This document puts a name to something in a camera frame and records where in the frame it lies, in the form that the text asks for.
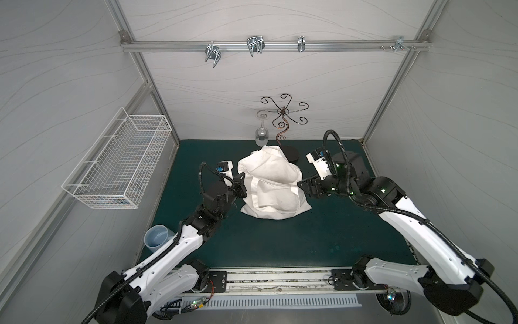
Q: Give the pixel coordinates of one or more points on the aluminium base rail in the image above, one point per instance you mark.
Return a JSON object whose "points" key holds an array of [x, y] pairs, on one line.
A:
{"points": [[318, 280]]}

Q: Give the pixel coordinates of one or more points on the white cloth tote pouch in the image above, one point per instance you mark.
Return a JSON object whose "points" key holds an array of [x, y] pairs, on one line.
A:
{"points": [[272, 185]]}

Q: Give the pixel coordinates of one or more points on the aluminium top rail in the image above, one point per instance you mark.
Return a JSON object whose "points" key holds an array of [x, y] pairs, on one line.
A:
{"points": [[213, 51]]}

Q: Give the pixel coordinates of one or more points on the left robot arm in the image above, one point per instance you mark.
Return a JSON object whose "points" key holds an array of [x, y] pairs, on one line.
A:
{"points": [[136, 294]]}

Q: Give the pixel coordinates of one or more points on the white wire basket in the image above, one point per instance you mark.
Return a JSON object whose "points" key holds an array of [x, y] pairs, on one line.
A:
{"points": [[116, 170]]}

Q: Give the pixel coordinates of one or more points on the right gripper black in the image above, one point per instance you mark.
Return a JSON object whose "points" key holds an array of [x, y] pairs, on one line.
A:
{"points": [[317, 186]]}

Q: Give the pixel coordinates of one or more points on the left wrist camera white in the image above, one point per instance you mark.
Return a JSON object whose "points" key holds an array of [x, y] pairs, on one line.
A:
{"points": [[225, 168]]}

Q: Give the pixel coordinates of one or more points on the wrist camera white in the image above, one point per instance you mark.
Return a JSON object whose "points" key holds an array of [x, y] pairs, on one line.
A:
{"points": [[225, 168], [318, 160]]}

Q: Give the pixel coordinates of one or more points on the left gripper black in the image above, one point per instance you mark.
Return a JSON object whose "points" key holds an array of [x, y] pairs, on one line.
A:
{"points": [[235, 186]]}

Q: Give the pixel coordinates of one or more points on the copper wire glass stand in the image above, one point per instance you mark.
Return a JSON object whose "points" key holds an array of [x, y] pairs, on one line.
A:
{"points": [[282, 122]]}

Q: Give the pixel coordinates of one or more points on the light blue plastic cup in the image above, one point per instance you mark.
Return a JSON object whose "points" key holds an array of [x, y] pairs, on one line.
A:
{"points": [[157, 236]]}

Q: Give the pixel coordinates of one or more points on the clear wine glass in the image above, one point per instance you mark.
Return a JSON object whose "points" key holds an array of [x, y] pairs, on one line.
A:
{"points": [[262, 133]]}

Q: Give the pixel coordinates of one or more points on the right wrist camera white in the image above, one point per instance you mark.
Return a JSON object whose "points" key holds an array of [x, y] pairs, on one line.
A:
{"points": [[318, 160]]}

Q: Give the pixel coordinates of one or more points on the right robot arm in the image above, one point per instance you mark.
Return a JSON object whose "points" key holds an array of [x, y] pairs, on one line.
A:
{"points": [[451, 280]]}

